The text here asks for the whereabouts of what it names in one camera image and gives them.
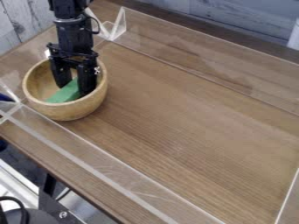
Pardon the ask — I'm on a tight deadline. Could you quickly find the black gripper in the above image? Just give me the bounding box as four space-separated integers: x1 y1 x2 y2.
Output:
47 16 100 96

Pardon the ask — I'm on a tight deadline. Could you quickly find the green rectangular block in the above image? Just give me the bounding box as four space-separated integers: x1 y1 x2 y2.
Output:
46 79 80 103

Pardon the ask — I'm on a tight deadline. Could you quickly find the brown wooden bowl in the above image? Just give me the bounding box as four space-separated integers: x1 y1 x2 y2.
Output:
23 59 108 121

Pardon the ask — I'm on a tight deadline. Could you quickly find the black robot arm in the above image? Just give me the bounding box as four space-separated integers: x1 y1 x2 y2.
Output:
47 0 100 96

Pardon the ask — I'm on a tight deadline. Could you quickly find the black metal table leg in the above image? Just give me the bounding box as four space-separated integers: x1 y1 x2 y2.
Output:
43 174 58 196

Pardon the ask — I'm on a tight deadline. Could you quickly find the dark grey round base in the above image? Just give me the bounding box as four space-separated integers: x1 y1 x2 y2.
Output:
0 209 60 224

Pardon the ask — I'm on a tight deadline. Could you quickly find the white object at right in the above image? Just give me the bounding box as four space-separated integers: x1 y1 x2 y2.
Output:
287 18 299 51

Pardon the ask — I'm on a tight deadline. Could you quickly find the clear acrylic corner bracket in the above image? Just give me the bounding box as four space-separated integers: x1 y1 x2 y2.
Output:
86 7 127 41

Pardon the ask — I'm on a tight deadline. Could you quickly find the clear acrylic front wall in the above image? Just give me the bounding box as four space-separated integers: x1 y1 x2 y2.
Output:
0 80 224 224

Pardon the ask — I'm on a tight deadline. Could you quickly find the clear acrylic wall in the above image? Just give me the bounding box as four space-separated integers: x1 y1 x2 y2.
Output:
111 7 299 116
0 80 224 224

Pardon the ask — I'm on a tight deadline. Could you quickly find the grey metal bracket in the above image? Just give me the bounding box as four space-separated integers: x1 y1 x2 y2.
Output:
39 191 87 224

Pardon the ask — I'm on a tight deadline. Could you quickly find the black cable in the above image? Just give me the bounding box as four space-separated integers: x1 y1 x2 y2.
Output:
0 196 31 224

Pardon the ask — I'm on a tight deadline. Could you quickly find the clear acrylic rear wall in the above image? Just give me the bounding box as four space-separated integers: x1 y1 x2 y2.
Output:
111 7 299 116

